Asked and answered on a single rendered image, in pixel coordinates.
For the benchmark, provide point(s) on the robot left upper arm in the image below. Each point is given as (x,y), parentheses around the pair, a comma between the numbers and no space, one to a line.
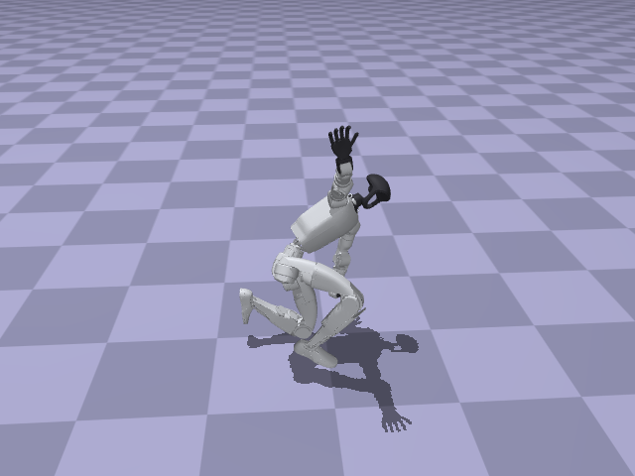
(341,256)

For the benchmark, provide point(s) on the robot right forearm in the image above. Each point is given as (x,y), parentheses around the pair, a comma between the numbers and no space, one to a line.
(343,179)

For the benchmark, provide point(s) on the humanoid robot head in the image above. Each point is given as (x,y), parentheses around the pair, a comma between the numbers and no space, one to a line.
(378,186)

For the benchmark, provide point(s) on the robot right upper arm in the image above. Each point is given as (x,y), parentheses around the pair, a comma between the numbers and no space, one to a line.
(337,196)

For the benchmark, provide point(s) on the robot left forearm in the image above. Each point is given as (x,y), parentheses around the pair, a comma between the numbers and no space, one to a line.
(342,270)

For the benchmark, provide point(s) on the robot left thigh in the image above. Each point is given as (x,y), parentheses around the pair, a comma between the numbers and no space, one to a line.
(306,302)

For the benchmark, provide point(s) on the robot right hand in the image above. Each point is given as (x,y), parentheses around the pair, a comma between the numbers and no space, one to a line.
(342,146)

